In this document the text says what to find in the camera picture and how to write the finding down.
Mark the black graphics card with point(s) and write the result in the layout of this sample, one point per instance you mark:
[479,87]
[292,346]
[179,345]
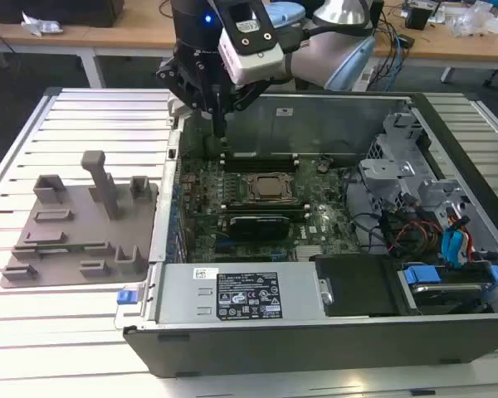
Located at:
[259,227]

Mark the clear plastic bags pile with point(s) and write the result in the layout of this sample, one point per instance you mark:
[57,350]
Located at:
[475,20]

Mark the silver CPU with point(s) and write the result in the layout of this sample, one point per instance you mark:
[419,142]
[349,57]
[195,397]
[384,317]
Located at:
[270,185]

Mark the grey case corner bracket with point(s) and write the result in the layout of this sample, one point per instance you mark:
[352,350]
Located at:
[175,107]

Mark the green motherboard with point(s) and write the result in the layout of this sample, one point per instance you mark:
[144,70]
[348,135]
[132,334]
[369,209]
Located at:
[323,207]

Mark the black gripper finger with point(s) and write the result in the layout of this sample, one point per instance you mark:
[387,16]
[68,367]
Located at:
[221,120]
[178,79]

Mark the hard disk in blue carrier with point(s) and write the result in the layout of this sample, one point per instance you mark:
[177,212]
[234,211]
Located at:
[440,286]

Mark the silver finned heatsink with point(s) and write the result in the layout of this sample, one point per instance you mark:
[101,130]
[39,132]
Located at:
[307,253]

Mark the black plastic shroud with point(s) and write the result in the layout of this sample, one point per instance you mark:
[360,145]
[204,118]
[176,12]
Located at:
[357,286]

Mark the grey-brown parts rack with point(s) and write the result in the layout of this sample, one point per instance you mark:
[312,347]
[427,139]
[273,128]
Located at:
[79,232]

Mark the wooden desk white legs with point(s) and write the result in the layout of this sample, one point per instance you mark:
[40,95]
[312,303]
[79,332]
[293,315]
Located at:
[108,37]

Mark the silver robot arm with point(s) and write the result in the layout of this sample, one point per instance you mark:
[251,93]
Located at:
[315,58]

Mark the black open PC case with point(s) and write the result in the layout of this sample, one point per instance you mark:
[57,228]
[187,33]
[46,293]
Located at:
[315,348]

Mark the silver power supply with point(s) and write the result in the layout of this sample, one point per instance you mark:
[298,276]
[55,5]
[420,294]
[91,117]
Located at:
[178,294]

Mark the blue case latch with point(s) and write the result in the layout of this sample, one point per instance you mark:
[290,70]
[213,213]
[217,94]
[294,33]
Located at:
[126,297]

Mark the crumpled clear plastic bag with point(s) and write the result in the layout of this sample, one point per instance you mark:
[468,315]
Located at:
[41,25]

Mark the silver drive cage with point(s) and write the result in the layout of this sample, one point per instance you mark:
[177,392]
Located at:
[398,170]

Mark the black RAM slot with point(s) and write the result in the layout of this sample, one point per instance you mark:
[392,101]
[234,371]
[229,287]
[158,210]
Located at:
[265,205]
[259,166]
[259,158]

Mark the wooden desk with clutter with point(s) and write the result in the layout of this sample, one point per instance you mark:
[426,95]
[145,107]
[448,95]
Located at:
[460,45]

